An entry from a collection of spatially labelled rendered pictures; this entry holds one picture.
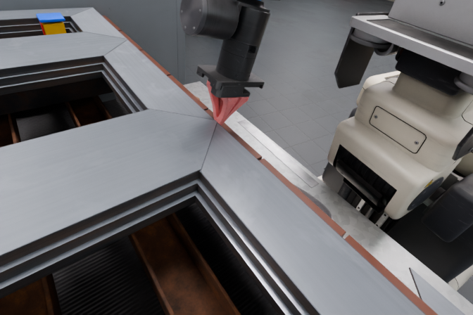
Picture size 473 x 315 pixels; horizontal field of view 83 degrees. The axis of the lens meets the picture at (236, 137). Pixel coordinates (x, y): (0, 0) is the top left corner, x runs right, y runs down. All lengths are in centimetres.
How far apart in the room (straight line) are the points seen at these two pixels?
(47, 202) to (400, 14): 63
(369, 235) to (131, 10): 110
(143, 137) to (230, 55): 19
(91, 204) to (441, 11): 60
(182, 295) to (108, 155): 25
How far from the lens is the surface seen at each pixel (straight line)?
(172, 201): 39
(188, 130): 46
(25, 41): 86
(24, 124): 113
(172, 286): 50
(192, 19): 37
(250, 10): 40
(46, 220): 37
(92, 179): 40
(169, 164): 40
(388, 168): 65
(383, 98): 67
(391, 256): 64
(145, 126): 47
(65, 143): 47
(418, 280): 59
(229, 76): 42
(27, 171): 44
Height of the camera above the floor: 114
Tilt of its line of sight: 38 degrees down
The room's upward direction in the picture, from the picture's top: 9 degrees clockwise
